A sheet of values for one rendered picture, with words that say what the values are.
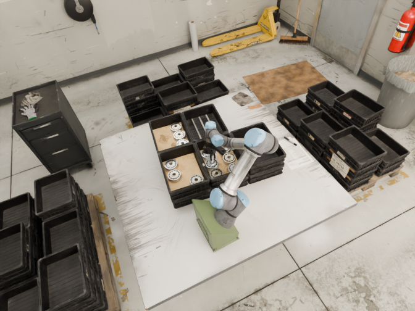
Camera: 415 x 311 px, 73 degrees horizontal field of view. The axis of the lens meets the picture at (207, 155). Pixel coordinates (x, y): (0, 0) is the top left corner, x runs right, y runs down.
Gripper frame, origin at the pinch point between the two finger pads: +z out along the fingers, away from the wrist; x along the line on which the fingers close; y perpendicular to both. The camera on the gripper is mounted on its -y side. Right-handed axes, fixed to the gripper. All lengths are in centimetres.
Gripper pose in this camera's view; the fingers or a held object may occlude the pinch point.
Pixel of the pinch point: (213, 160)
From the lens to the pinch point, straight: 218.4
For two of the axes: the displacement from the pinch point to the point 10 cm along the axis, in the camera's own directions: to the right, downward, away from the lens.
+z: 0.3, 7.3, 6.8
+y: -8.9, -2.8, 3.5
